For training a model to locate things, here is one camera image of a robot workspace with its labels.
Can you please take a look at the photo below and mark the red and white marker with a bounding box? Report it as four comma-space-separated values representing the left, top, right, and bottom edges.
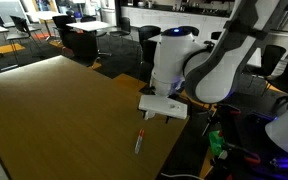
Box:
134, 129, 145, 154

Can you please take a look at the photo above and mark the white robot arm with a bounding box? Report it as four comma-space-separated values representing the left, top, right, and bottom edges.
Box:
152, 0, 288, 103

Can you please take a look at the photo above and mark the white ceramic cup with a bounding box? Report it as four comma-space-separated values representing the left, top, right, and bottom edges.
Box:
143, 111, 156, 120

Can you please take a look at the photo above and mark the black chair near long table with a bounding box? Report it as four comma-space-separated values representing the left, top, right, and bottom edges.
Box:
138, 25, 161, 64

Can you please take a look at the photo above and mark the black chair behind small table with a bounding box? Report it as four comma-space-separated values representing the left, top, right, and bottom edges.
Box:
109, 17, 132, 44

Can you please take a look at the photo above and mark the black chair far middle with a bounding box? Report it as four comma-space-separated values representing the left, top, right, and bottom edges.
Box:
178, 26, 199, 36

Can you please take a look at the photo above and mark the black chair front small table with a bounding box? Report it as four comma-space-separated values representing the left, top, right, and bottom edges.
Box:
59, 29, 99, 67

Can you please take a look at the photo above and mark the small white square table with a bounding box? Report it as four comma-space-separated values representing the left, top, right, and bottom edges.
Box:
68, 21, 111, 32

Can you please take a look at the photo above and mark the green clamp tool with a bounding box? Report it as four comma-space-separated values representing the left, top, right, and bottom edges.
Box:
209, 130, 224, 156

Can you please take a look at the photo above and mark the black chair far right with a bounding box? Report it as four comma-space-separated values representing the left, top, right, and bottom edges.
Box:
211, 31, 222, 40

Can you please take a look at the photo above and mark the long white dining table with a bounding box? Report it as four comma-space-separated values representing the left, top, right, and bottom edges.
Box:
147, 34, 262, 68

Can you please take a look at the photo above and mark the black tripod clamp with red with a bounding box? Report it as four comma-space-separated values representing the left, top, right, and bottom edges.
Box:
202, 104, 261, 180

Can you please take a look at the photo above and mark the black chair right side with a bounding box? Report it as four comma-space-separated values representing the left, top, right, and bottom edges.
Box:
242, 44, 287, 88

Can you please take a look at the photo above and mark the black chair far left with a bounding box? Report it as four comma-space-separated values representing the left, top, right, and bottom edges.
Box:
6, 16, 41, 63

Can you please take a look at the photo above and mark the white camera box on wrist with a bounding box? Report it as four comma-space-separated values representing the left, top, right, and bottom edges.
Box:
138, 95, 187, 119

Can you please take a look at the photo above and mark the white cable on floor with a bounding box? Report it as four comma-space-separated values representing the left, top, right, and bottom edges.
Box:
159, 172, 205, 180

